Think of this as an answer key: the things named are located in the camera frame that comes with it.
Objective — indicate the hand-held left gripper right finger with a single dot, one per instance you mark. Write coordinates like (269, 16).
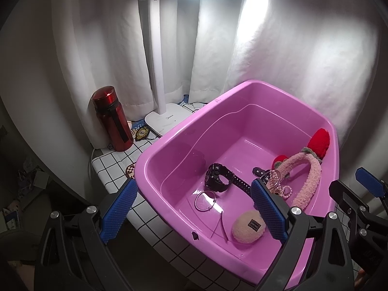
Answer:
(266, 209)

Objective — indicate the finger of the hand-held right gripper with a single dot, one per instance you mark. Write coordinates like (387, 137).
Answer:
(348, 201)
(371, 182)

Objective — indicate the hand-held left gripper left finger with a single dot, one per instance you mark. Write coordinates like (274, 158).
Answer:
(118, 212)

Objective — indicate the pearl hair claw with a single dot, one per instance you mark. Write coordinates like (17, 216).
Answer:
(285, 191)

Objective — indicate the cream round fluffy hair clip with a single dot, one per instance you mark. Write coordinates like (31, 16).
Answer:
(242, 230)

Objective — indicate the black snap hair clip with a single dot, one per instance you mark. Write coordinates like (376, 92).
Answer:
(257, 172)

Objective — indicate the pink fluffy strawberry headband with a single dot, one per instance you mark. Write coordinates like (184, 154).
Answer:
(312, 182)

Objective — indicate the thin black bobby pin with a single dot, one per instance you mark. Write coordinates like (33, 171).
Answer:
(223, 227)

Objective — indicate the black wristwatch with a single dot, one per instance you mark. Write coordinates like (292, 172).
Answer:
(216, 178)

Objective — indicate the pink plastic basin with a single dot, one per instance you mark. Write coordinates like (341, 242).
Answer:
(242, 121)

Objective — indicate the person's right hand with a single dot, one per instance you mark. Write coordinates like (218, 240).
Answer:
(361, 279)

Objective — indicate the checkered patch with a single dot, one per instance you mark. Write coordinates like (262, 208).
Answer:
(131, 170)

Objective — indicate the black gold embroidered patch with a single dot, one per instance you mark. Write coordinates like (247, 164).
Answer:
(142, 133)

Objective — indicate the red water bottle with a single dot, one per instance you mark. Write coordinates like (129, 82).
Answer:
(104, 121)

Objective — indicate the white curtain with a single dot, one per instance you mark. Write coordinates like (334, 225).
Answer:
(303, 66)

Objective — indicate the white desk lamp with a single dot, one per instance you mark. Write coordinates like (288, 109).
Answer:
(157, 66)

